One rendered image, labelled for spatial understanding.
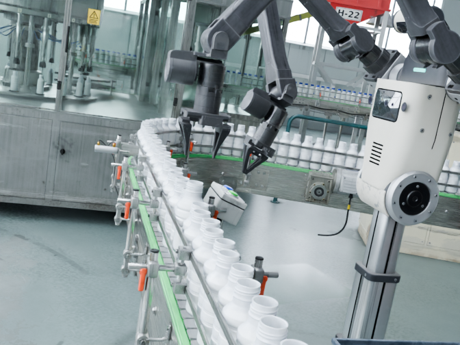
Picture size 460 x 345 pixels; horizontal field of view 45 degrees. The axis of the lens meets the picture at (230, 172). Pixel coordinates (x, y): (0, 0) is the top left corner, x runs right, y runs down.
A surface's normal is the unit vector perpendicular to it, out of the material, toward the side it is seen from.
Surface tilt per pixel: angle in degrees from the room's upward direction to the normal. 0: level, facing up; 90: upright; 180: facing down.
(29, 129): 90
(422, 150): 101
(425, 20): 81
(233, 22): 87
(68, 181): 90
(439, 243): 90
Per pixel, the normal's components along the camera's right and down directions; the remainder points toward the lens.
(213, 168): 0.36, 0.23
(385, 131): -0.96, -0.11
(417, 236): -0.10, 0.15
